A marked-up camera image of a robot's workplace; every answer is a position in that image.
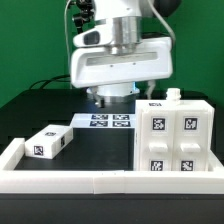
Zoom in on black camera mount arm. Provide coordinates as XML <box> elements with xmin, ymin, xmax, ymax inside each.
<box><xmin>72</xmin><ymin>0</ymin><xmax>94</xmax><ymax>34</ymax></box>

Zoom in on white door panel with tags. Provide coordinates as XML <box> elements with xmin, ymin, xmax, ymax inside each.
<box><xmin>140</xmin><ymin>110</ymin><xmax>174</xmax><ymax>171</ymax></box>

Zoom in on white U-shaped border fence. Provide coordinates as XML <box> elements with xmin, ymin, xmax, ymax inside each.
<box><xmin>0</xmin><ymin>138</ymin><xmax>224</xmax><ymax>194</ymax></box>

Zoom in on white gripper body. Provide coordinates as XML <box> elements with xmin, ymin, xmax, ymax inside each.
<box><xmin>71</xmin><ymin>37</ymin><xmax>173</xmax><ymax>88</ymax></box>

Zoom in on white box with tags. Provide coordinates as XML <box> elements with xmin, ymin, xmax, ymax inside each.
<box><xmin>25</xmin><ymin>125</ymin><xmax>73</xmax><ymax>159</ymax></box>

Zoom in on black cables on table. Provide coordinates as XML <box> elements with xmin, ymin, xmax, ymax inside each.
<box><xmin>29</xmin><ymin>74</ymin><xmax>73</xmax><ymax>90</ymax></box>

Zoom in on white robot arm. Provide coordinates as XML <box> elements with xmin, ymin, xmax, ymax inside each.
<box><xmin>70</xmin><ymin>0</ymin><xmax>182</xmax><ymax>107</ymax></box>

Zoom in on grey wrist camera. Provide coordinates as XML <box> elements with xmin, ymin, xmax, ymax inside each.
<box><xmin>73</xmin><ymin>29</ymin><xmax>112</xmax><ymax>48</ymax></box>

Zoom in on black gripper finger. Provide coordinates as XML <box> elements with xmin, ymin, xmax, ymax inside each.
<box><xmin>93</xmin><ymin>87</ymin><xmax>105</xmax><ymax>108</ymax></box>
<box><xmin>146</xmin><ymin>81</ymin><xmax>154</xmax><ymax>99</ymax></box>

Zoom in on white flat top panel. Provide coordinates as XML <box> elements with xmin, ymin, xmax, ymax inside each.
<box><xmin>70</xmin><ymin>113</ymin><xmax>135</xmax><ymax>129</ymax></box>

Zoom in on white hanging cable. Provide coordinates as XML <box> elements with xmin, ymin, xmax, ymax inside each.
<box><xmin>63</xmin><ymin>0</ymin><xmax>74</xmax><ymax>76</ymax></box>

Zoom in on white cabinet body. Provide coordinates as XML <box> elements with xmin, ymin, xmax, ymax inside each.
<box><xmin>133</xmin><ymin>88</ymin><xmax>214</xmax><ymax>172</ymax></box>

